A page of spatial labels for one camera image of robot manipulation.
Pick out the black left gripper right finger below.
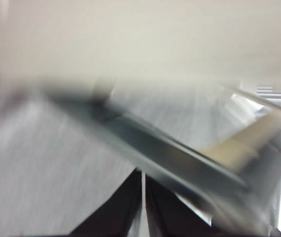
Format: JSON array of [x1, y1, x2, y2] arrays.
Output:
[[145, 176, 213, 237]]

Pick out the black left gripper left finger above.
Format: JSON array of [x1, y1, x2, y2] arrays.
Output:
[[70, 169, 143, 237]]

